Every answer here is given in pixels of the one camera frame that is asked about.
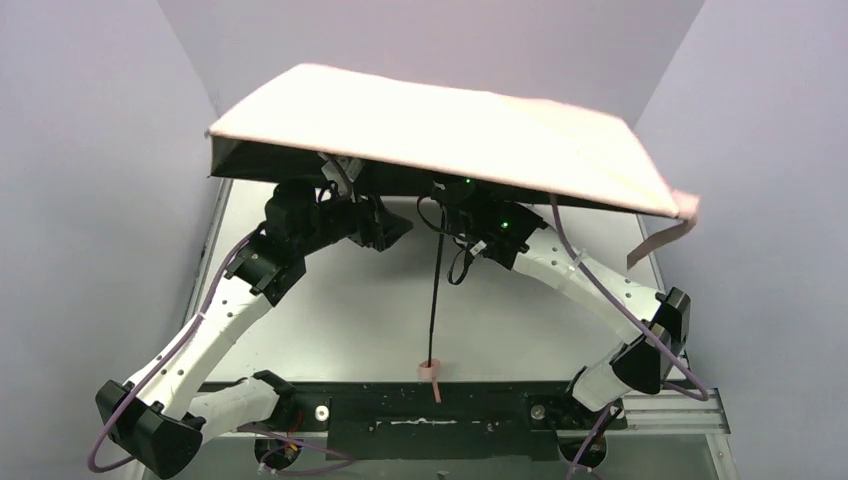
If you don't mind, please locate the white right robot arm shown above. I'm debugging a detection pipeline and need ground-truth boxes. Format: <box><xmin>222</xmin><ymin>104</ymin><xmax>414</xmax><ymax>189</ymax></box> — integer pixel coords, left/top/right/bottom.
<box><xmin>430</xmin><ymin>179</ymin><xmax>691</xmax><ymax>412</ymax></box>

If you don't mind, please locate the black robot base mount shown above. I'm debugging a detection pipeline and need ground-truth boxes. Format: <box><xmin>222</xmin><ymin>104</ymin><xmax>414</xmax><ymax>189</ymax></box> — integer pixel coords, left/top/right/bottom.
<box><xmin>258</xmin><ymin>381</ymin><xmax>628</xmax><ymax>467</ymax></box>

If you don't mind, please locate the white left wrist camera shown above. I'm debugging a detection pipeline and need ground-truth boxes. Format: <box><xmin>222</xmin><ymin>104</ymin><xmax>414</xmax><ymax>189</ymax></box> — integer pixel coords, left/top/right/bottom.
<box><xmin>318</xmin><ymin>152</ymin><xmax>363</xmax><ymax>202</ymax></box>

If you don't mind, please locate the pink folding umbrella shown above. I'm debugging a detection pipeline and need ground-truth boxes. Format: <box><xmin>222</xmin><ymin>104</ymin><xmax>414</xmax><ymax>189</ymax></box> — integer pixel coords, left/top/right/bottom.
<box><xmin>206</xmin><ymin>63</ymin><xmax>699</xmax><ymax>304</ymax></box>

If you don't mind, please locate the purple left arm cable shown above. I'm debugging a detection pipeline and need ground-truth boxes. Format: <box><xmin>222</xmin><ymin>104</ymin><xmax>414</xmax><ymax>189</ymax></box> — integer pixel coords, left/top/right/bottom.
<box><xmin>87</xmin><ymin>155</ymin><xmax>359</xmax><ymax>477</ymax></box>

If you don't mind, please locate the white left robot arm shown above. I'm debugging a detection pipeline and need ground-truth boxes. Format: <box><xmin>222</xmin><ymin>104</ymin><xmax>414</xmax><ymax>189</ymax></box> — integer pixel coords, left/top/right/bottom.
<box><xmin>95</xmin><ymin>181</ymin><xmax>413</xmax><ymax>479</ymax></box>

